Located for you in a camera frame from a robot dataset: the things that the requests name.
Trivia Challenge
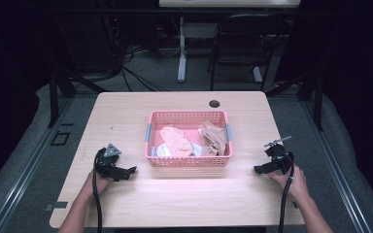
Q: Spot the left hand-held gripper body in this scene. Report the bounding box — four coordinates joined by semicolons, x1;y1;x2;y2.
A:
94;143;126;181

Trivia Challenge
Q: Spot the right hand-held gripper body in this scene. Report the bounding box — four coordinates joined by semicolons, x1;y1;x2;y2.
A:
263;135;295;176

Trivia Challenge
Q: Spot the person's left hand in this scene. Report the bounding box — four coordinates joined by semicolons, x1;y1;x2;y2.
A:
86;170;115;196

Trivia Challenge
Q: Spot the person's right hand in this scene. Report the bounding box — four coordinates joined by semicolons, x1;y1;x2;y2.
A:
266;163;311;202

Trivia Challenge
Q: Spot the white cloth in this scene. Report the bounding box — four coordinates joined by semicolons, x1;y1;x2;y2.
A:
151;142;204;158

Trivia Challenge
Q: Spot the peach cloth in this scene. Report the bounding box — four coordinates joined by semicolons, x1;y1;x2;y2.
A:
158;124;194;158

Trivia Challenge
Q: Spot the pink plastic basket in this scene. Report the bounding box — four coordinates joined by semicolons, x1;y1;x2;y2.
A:
144;110;234;168

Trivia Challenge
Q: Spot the tan cloth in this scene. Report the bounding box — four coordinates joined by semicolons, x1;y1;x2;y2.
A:
197;119;228;157

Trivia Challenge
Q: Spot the grey tape strip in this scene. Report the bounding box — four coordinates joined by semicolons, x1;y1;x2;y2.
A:
44;201;69;213

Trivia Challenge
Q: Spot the black metal stand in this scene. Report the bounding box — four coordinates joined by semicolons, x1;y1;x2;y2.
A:
265;64;325;132
47;62;109;129

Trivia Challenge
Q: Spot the black folding chair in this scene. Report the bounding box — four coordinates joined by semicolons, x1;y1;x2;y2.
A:
207;13;287;92

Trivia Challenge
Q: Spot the white desk with legs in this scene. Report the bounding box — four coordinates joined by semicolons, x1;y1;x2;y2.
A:
158;0;302;83

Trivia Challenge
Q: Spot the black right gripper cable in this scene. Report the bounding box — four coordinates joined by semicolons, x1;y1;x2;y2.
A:
278;163;296;233

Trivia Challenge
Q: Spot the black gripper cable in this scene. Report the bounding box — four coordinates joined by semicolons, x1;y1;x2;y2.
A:
278;163;296;233
91;148;107;233

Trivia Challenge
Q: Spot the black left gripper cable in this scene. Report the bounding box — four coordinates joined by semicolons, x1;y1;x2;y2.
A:
91;148;107;233

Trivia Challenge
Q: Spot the metal floor rail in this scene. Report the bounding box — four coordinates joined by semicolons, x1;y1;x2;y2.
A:
299;96;373;233
0;96;76;233

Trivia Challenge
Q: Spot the bundle of floor cables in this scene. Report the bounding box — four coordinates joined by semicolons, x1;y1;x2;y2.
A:
101;16;183;92

